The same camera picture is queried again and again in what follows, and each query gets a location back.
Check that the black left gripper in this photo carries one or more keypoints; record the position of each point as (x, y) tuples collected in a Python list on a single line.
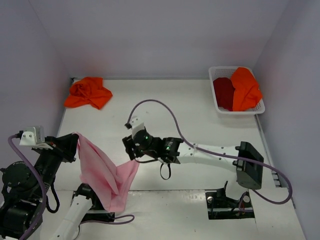
[(61, 146)]

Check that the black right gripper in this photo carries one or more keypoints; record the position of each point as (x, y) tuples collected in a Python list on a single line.
[(130, 148)]

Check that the pink t shirt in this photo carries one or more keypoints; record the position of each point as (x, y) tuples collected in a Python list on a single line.
[(111, 183)]

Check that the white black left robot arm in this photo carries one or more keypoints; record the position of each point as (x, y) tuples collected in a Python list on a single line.
[(25, 186)]

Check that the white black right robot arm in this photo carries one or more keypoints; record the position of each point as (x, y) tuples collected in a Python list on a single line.
[(244, 161)]

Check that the orange t shirt on table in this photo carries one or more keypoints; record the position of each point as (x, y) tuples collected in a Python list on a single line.
[(88, 91)]

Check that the dark red t shirt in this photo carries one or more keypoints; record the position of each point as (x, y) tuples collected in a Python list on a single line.
[(224, 93)]

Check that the white plastic basket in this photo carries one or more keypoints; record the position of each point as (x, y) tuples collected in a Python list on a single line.
[(227, 71)]

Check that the orange t shirt in basket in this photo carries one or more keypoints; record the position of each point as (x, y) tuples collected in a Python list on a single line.
[(247, 92)]

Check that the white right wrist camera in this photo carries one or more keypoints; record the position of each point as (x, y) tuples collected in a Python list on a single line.
[(135, 124)]

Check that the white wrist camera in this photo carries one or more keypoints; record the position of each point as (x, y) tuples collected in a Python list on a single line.
[(32, 136), (135, 124)]

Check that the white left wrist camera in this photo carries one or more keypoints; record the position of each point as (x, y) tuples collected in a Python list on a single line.
[(32, 136)]

